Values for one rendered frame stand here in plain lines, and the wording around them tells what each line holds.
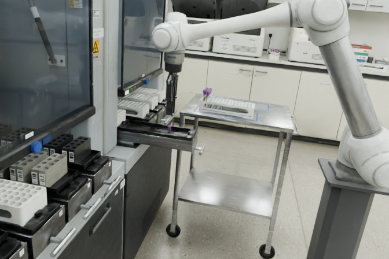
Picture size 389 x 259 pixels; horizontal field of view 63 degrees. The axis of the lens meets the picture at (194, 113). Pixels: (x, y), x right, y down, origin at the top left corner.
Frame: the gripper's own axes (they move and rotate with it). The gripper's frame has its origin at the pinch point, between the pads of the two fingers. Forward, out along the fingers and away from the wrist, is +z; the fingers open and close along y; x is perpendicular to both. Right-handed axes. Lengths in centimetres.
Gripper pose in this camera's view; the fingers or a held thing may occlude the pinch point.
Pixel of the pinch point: (170, 106)
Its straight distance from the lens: 147.3
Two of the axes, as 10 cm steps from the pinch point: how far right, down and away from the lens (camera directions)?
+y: -1.9, 2.9, -9.4
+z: -0.9, 9.5, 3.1
